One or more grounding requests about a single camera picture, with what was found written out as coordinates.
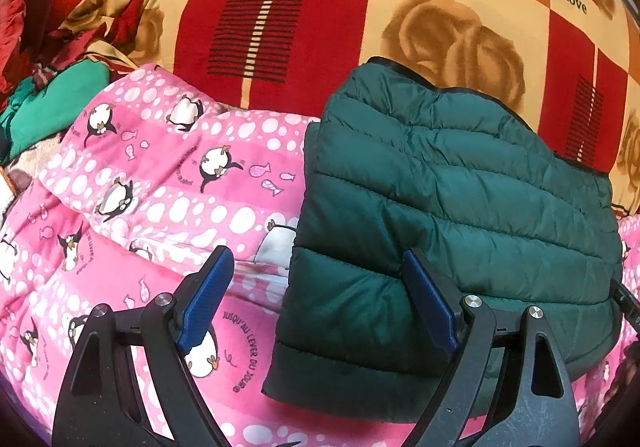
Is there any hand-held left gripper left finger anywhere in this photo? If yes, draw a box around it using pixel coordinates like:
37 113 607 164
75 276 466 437
52 247 235 447

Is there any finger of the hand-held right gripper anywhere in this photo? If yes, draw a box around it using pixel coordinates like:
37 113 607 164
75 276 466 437
611 278 640 330

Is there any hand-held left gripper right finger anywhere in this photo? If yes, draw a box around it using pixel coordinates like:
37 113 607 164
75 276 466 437
401 248 581 447

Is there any dark green puffer jacket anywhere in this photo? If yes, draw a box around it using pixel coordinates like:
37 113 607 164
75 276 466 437
261 56 626 420

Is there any pink penguin print blanket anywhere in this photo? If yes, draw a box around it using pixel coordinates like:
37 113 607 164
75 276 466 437
0 63 640 447

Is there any beige fuzzy cloth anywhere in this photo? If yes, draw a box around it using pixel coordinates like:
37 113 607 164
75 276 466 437
0 141 62 214

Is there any green cloth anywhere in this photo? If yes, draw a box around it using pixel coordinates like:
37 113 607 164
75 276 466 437
0 59 112 166

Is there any rose checkered blanket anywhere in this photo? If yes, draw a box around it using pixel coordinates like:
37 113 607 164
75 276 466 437
65 0 640 218

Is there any red cloth pile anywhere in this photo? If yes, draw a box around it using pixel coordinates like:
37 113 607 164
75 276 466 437
0 0 132 98

